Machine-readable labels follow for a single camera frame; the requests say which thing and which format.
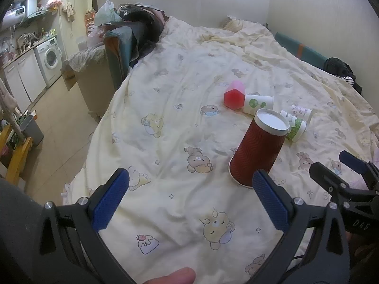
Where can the silver kitchen appliance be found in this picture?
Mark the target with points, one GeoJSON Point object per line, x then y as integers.
{"type": "Point", "coordinates": [14, 11]}

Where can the white kitchen base cabinets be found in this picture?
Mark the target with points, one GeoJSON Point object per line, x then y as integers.
{"type": "Point", "coordinates": [23, 77]}

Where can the cream cartoon printed blanket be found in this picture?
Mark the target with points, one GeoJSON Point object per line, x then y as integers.
{"type": "Point", "coordinates": [177, 124]}

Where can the pink plastic cup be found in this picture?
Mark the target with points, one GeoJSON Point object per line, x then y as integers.
{"type": "Point", "coordinates": [234, 96]}

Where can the beige hanging cloth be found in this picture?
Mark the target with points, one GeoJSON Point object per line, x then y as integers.
{"type": "Point", "coordinates": [69, 10]}

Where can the white plastic bag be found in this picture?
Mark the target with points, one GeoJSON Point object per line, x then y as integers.
{"type": "Point", "coordinates": [105, 13]}

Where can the red corrugated paper cup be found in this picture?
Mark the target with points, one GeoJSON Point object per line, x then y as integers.
{"type": "Point", "coordinates": [257, 148]}

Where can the grey trash bin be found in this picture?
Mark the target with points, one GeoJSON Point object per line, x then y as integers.
{"type": "Point", "coordinates": [31, 130]}

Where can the white water heater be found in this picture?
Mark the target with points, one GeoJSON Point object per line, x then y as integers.
{"type": "Point", "coordinates": [31, 6]}

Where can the white washing machine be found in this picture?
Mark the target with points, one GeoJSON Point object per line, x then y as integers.
{"type": "Point", "coordinates": [49, 59]}

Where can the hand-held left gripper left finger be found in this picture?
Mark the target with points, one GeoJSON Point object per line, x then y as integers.
{"type": "Point", "coordinates": [112, 201]}

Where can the beige hanging garment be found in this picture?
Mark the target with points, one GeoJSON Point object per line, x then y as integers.
{"type": "Point", "coordinates": [7, 100]}

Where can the black garment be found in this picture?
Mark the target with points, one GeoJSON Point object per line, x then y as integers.
{"type": "Point", "coordinates": [337, 66]}

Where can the teal armchair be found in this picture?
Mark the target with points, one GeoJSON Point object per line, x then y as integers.
{"type": "Point", "coordinates": [118, 53]}

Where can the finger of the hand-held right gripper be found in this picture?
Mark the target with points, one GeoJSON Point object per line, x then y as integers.
{"type": "Point", "coordinates": [324, 175]}
{"type": "Point", "coordinates": [353, 161]}

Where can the person's left hand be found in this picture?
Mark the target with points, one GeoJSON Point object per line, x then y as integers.
{"type": "Point", "coordinates": [171, 276]}

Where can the beige pillow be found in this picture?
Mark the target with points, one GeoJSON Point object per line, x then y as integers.
{"type": "Point", "coordinates": [231, 23]}

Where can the cardboard box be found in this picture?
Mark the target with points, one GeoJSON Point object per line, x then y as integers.
{"type": "Point", "coordinates": [69, 78]}

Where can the teal bed board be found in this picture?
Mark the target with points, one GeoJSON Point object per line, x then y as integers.
{"type": "Point", "coordinates": [308, 53]}

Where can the beige upholstered sofa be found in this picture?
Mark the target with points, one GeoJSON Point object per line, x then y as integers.
{"type": "Point", "coordinates": [91, 80]}

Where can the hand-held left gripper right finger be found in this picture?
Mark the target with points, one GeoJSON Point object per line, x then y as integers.
{"type": "Point", "coordinates": [271, 202]}

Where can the dark clothes pile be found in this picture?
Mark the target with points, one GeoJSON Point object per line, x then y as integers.
{"type": "Point", "coordinates": [142, 32]}

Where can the dark grey cloth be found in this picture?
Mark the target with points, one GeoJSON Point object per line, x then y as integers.
{"type": "Point", "coordinates": [17, 236]}

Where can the white cup green print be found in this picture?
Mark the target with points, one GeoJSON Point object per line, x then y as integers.
{"type": "Point", "coordinates": [296, 130]}
{"type": "Point", "coordinates": [257, 103]}

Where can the pink hanging bag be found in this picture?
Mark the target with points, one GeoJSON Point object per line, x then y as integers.
{"type": "Point", "coordinates": [54, 1]}

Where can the white cup pink print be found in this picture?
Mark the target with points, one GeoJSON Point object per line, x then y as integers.
{"type": "Point", "coordinates": [303, 113]}

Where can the yellow wooden stool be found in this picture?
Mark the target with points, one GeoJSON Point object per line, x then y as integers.
{"type": "Point", "coordinates": [20, 156]}

